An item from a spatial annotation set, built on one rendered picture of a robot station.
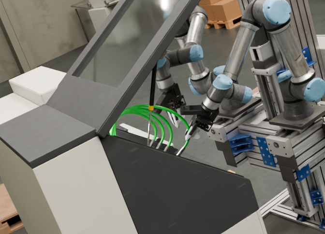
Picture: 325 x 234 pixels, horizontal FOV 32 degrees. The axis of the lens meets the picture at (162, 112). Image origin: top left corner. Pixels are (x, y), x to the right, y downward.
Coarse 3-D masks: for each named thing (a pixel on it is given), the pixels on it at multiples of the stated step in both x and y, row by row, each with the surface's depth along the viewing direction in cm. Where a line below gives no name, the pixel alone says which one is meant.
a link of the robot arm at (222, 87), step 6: (216, 78) 241; (222, 78) 240; (228, 78) 242; (216, 84) 241; (222, 84) 239; (228, 84) 239; (210, 90) 243; (216, 90) 241; (222, 90) 240; (228, 90) 242; (210, 96) 243; (216, 96) 242; (222, 96) 243; (228, 96) 243; (216, 102) 244
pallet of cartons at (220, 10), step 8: (200, 0) 996; (208, 0) 974; (216, 0) 977; (224, 0) 967; (232, 0) 945; (208, 8) 983; (216, 8) 960; (224, 8) 942; (232, 8) 948; (208, 16) 995; (216, 16) 973; (224, 16) 948; (232, 16) 951; (240, 16) 955; (208, 24) 1011; (216, 24) 979; (224, 24) 987; (232, 24) 950
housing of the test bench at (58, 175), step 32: (0, 128) 259; (32, 128) 242; (64, 128) 227; (0, 160) 292; (32, 160) 204; (64, 160) 210; (96, 160) 216; (32, 192) 235; (64, 192) 212; (96, 192) 218; (32, 224) 298; (64, 224) 214; (96, 224) 220; (128, 224) 227
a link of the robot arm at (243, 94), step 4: (236, 84) 246; (236, 88) 244; (240, 88) 245; (244, 88) 246; (248, 88) 248; (236, 92) 244; (240, 92) 244; (244, 92) 245; (248, 92) 246; (232, 96) 244; (236, 96) 244; (240, 96) 245; (244, 96) 245; (248, 96) 246; (232, 100) 247; (236, 100) 246; (240, 100) 246; (244, 100) 247; (248, 100) 247
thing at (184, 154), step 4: (176, 152) 308; (184, 152) 304; (184, 156) 299; (188, 156) 298; (192, 156) 296; (196, 160) 290; (200, 160) 289; (208, 164) 281; (212, 164) 279; (220, 168) 273
